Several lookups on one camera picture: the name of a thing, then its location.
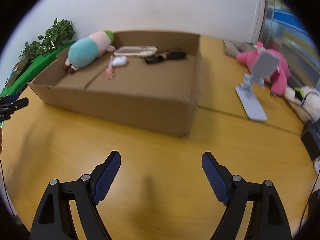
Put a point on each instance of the blue and pink pig plush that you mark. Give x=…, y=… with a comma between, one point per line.
x=82, y=52

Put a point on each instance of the brown framed picture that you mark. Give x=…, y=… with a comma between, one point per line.
x=18, y=68

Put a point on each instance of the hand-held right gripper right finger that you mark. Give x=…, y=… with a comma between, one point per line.
x=212, y=177

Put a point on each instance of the small pink trinket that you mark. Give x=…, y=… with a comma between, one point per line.
x=110, y=71

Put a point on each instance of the grey cloth pouch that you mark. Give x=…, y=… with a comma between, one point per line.
x=232, y=48

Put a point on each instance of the clear white phone case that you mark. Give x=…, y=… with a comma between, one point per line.
x=135, y=51

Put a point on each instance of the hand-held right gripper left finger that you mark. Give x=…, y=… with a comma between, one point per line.
x=107, y=177

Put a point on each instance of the glass door with blue stripe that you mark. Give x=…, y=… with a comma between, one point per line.
x=290, y=30

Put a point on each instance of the black box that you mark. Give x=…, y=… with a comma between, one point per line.
x=311, y=137

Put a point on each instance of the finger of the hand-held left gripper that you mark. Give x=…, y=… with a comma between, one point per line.
x=17, y=104
x=11, y=97

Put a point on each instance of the white folding phone stand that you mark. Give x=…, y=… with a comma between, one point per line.
x=252, y=107

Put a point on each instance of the black flat case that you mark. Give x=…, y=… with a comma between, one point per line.
x=152, y=59

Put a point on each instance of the green tablecloth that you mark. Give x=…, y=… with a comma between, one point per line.
x=37, y=65

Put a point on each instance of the pink plush toy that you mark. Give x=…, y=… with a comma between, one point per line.
x=277, y=80

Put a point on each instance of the black sunglasses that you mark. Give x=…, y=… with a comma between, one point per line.
x=175, y=53

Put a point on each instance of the small white mouse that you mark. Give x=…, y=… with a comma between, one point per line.
x=119, y=61

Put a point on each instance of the brown cardboard box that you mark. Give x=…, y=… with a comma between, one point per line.
x=125, y=110

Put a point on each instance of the white and green plush toy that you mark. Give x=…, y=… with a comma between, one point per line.
x=310, y=105

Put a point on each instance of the large green potted plant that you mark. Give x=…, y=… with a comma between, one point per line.
x=58, y=33

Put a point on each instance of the small green potted plant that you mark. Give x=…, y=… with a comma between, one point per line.
x=32, y=50

